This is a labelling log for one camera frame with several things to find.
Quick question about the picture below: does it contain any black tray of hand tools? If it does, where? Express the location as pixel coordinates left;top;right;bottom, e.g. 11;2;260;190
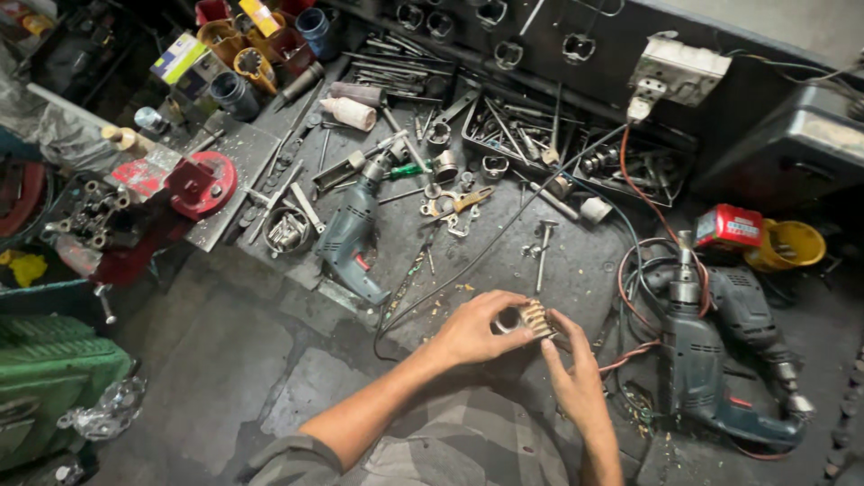
462;89;583;171

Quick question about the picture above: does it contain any dark grey electric drill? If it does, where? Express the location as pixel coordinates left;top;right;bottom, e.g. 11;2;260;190
705;265;818;421

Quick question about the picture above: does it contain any black plastic cup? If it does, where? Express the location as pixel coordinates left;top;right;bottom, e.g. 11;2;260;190
208;70;261;122

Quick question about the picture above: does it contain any grey plastic tube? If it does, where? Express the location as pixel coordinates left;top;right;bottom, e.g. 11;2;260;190
328;81;387;109

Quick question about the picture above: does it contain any metal punch rod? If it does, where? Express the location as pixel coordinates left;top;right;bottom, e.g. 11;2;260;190
528;180;582;223

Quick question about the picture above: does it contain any red cardboard box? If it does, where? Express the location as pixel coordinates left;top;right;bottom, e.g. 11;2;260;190
694;203;764;250

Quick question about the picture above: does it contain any white power socket box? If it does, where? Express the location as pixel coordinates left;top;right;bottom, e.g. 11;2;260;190
626;30;734;124

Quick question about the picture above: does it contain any yellow plastic cup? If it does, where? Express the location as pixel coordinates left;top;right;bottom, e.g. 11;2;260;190
232;46;279;95

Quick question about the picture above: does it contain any green handled screwdriver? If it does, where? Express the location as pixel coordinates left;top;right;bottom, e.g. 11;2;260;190
387;160;434;182

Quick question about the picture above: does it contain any red bench vise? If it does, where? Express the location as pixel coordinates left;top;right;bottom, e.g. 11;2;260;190
55;150;239;325

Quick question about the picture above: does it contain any orange power cable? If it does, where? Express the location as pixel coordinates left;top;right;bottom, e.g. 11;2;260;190
597;125;712;375

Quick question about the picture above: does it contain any yellow and white carton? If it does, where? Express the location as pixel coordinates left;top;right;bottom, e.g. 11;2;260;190
149;31;212;86

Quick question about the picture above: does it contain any blue plastic cup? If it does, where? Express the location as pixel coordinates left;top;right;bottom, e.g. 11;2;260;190
295;7;333;62

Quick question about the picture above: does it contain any person's right hand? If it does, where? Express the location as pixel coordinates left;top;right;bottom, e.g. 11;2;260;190
540;309;612;433

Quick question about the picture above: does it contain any black plastic case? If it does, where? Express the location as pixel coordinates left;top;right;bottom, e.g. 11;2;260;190
691;84;864;212

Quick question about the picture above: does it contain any blue-grey electric drill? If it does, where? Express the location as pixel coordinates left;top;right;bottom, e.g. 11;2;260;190
314;150;409;308
658;229;807;450

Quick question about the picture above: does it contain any yellow plastic bowl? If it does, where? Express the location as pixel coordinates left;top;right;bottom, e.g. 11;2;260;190
744;219;827;274

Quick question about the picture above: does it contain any metal engine valve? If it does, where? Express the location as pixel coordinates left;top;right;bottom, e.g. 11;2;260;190
532;219;560;295

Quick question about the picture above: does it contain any pile of metal rods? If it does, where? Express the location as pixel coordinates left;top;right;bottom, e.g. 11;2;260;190
340;30;461;104

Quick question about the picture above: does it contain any yellow cloth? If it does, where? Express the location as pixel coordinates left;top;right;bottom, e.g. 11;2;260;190
0;249;50;289

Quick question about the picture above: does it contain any hanging metal piston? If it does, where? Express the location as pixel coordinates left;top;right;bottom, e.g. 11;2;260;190
396;3;425;32
426;9;455;39
475;0;509;29
493;40;525;72
562;32;598;66

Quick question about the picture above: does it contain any red plastic cup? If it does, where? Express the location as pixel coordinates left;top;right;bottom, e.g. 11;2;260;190
266;27;315;77

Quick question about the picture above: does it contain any white plastic bottle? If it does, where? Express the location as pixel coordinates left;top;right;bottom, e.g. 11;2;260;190
319;96;378;133

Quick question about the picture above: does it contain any green machine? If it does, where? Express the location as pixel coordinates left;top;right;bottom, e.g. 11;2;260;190
0;314;136;473

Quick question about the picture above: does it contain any finned metal engine cylinder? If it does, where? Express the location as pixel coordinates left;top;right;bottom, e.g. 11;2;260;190
493;299;558;342

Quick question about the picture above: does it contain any white cylinder piece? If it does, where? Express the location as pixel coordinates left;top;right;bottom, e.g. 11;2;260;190
580;196;614;225

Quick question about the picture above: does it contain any black tray of metal parts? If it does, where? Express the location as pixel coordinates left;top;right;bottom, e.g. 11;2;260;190
574;125;698;208

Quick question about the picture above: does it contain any metal bowl of parts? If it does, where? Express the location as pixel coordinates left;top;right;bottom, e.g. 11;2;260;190
261;205;313;258

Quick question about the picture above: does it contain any clear crumpled plastic wrap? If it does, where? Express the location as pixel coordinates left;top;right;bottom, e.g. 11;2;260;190
57;373;147;441

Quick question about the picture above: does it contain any person's left hand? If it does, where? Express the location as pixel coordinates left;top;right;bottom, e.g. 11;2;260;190
432;290;541;369

